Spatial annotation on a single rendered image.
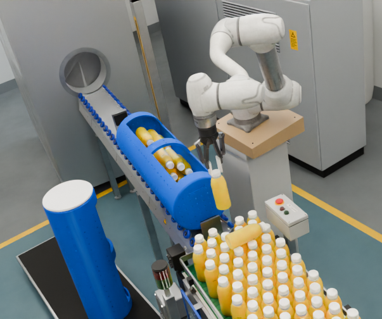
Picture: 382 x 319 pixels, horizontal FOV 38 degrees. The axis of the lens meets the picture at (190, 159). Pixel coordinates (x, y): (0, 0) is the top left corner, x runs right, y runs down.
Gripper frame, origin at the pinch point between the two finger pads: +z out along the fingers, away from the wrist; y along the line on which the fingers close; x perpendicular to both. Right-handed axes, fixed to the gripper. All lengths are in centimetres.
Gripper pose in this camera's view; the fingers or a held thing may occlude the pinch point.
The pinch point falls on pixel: (214, 166)
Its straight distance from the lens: 234.1
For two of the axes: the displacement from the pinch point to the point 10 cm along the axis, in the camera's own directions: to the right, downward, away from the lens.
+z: 1.8, 8.3, 5.3
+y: -8.9, 3.6, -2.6
